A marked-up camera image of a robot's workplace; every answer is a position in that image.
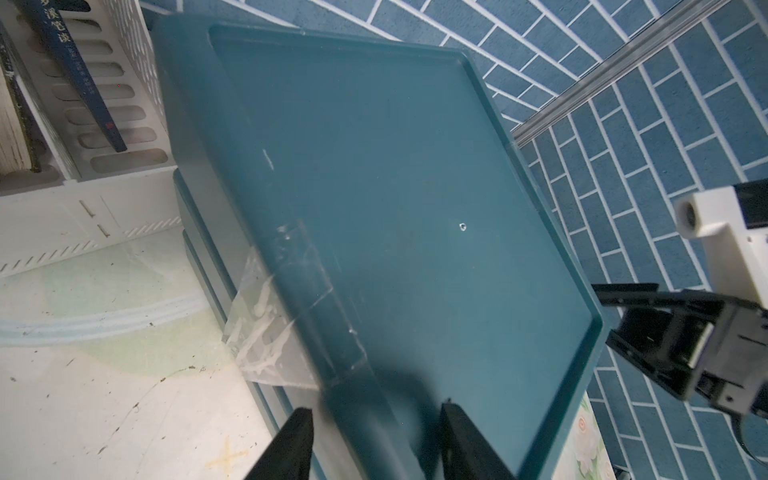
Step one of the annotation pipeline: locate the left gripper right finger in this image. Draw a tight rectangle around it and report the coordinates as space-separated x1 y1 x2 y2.
439 401 515 480

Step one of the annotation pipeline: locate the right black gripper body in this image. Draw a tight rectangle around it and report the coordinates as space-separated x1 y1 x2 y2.
593 283 767 417

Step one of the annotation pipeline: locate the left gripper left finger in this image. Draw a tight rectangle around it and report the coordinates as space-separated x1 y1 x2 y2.
244 407 314 480

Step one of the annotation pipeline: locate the teal three-drawer cabinet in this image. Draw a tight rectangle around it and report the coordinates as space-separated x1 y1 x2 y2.
151 14 606 479

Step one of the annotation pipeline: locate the clear tape piece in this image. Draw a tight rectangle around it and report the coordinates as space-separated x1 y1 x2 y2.
224 222 368 391

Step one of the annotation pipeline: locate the floral table mat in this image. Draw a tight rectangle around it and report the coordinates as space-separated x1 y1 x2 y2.
0 227 619 480

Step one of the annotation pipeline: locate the white file organizer rack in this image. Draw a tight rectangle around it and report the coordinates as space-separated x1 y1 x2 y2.
1 1 180 277

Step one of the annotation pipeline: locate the thin dark blue book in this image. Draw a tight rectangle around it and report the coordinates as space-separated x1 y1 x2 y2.
16 1 127 152

